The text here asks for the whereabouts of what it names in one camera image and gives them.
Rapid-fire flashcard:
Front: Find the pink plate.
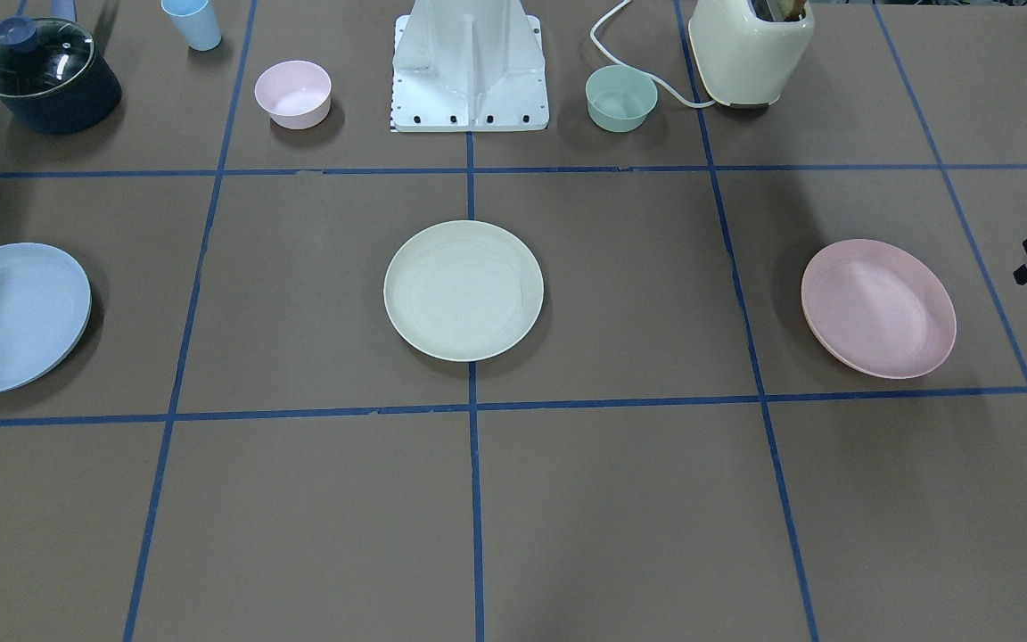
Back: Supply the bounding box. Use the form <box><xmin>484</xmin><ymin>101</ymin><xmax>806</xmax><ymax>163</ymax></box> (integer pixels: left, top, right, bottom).
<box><xmin>801</xmin><ymin>237</ymin><xmax>957</xmax><ymax>381</ymax></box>

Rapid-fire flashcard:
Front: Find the blue plate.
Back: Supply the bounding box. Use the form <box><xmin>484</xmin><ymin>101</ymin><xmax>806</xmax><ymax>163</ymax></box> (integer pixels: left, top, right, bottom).
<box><xmin>0</xmin><ymin>243</ymin><xmax>91</xmax><ymax>391</ymax></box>

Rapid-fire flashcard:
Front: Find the cream toaster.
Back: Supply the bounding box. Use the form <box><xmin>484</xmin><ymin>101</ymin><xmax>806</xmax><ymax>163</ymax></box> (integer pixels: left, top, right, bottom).
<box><xmin>687</xmin><ymin>1</ymin><xmax>816</xmax><ymax>109</ymax></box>

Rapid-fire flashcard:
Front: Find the green bowl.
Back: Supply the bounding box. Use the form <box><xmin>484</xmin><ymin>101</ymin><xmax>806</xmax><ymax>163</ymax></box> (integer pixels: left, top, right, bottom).
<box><xmin>584</xmin><ymin>65</ymin><xmax>659</xmax><ymax>133</ymax></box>

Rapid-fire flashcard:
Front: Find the cream plate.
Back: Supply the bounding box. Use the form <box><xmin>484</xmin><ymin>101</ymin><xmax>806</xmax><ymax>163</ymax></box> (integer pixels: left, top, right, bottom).
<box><xmin>383</xmin><ymin>220</ymin><xmax>545</xmax><ymax>362</ymax></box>

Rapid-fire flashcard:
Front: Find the pink bowl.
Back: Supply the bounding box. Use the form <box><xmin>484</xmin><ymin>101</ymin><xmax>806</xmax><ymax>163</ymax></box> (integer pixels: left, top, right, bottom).
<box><xmin>253</xmin><ymin>60</ymin><xmax>332</xmax><ymax>130</ymax></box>

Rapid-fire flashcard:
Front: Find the light blue cup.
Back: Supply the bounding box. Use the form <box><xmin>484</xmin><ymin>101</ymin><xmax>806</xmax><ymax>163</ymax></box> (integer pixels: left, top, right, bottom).
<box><xmin>160</xmin><ymin>0</ymin><xmax>223</xmax><ymax>52</ymax></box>

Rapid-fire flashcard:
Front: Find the dark blue pot with lid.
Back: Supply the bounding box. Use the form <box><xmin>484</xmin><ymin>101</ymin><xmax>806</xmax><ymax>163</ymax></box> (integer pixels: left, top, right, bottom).
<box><xmin>0</xmin><ymin>1</ymin><xmax>123</xmax><ymax>135</ymax></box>

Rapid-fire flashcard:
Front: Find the white toaster cable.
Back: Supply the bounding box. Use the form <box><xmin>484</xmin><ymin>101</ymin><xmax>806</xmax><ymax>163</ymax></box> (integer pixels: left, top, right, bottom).
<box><xmin>589</xmin><ymin>0</ymin><xmax>716</xmax><ymax>110</ymax></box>

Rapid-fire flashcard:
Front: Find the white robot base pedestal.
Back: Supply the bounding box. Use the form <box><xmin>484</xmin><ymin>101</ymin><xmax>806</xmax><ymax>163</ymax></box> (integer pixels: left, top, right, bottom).
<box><xmin>389</xmin><ymin>1</ymin><xmax>550</xmax><ymax>133</ymax></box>

